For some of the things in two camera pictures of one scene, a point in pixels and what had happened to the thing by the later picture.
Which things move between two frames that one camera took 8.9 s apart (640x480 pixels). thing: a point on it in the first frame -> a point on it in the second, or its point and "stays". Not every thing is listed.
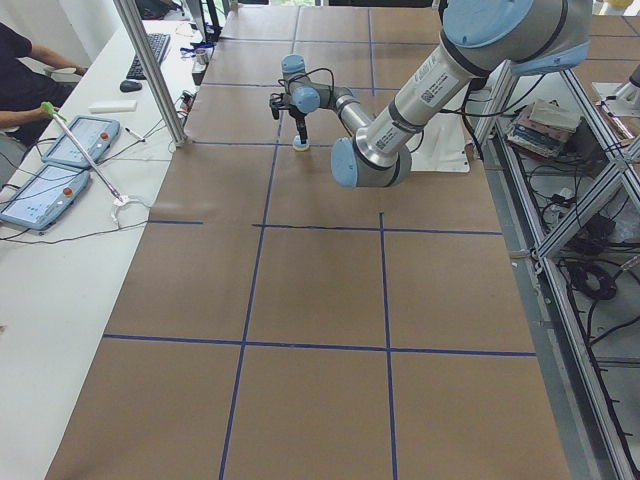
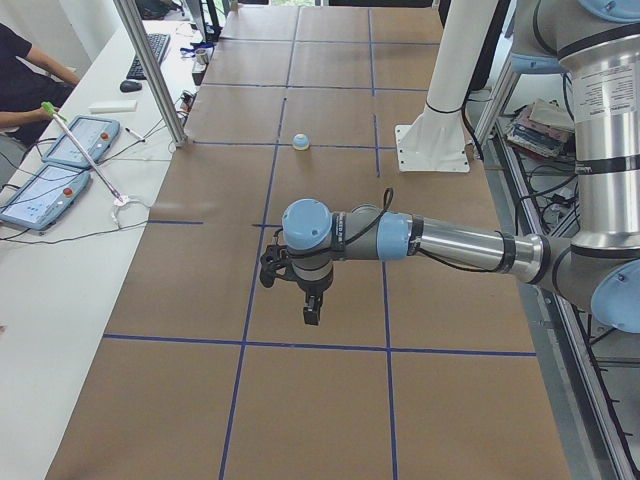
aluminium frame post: [136, 31] stays
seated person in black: [28, 97] stays
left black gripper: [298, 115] -> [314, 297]
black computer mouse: [130, 86] stays
